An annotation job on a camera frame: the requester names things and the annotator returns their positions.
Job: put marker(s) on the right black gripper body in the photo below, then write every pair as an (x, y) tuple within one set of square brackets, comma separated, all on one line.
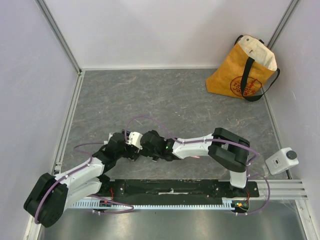
[(140, 150)]

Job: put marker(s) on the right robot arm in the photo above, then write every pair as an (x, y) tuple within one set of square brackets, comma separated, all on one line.
[(228, 149)]

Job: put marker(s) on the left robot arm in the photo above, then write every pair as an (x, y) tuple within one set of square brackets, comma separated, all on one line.
[(52, 194)]

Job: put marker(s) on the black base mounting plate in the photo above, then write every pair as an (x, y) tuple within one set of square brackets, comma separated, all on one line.
[(174, 191)]

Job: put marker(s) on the yellow Trader Joe's tote bag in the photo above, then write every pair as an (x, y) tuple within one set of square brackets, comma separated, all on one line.
[(245, 70)]

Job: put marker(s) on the white box with grey knob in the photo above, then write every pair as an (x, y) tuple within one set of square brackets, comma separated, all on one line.
[(282, 160)]

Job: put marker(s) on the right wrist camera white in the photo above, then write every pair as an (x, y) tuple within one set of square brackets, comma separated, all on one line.
[(134, 139)]

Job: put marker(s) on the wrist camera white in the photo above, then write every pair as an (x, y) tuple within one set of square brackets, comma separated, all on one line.
[(110, 139), (134, 139)]

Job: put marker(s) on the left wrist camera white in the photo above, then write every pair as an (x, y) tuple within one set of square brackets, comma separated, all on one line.
[(110, 139)]

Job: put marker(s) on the light blue cable duct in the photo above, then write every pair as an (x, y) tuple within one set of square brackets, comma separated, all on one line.
[(96, 204)]

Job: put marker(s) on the aluminium rail frame front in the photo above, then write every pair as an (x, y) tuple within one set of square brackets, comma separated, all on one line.
[(281, 189)]

